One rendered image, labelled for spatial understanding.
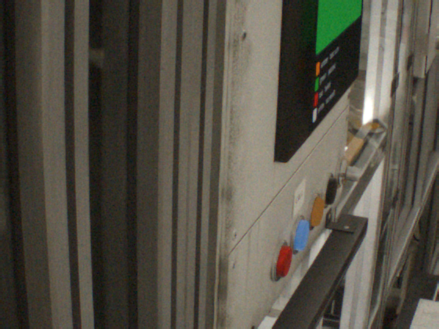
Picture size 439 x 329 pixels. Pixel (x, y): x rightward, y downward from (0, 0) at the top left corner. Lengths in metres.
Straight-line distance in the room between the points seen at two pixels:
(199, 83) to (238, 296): 0.21
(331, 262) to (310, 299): 0.08
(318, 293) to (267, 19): 0.32
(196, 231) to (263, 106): 0.12
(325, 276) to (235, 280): 0.23
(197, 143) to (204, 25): 0.08
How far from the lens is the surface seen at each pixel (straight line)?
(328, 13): 0.82
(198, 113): 0.63
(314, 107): 0.81
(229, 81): 0.67
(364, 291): 1.63
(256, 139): 0.73
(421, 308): 1.91
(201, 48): 0.62
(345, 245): 1.03
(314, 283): 0.95
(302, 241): 0.92
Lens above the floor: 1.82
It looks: 22 degrees down
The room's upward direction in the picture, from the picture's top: 2 degrees clockwise
